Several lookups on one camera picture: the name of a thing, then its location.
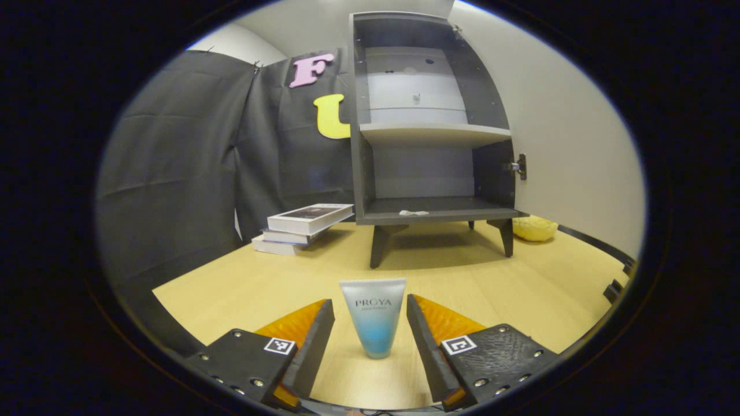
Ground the grey cabinet door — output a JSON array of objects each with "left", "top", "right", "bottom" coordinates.
[{"left": 451, "top": 0, "right": 645, "bottom": 261}]

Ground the white and blue tube bottle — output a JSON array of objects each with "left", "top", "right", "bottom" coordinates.
[{"left": 339, "top": 278, "right": 408, "bottom": 360}]

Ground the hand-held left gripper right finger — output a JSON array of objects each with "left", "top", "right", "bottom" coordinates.
[{"left": 406, "top": 294, "right": 560, "bottom": 412}]

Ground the white book with dark photo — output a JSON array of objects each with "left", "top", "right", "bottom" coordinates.
[{"left": 267, "top": 203, "right": 355, "bottom": 236}]

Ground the black backdrop cloth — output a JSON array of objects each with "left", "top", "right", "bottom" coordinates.
[{"left": 95, "top": 47, "right": 356, "bottom": 356}]

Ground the dark grey cabinet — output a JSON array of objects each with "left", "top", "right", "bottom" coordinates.
[{"left": 348, "top": 10, "right": 530, "bottom": 270}]

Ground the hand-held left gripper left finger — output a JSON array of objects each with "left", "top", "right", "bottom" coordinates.
[{"left": 185, "top": 299, "right": 336, "bottom": 408}]

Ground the yellow lumpy object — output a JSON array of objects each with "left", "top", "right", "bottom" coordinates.
[{"left": 512, "top": 216, "right": 559, "bottom": 242}]

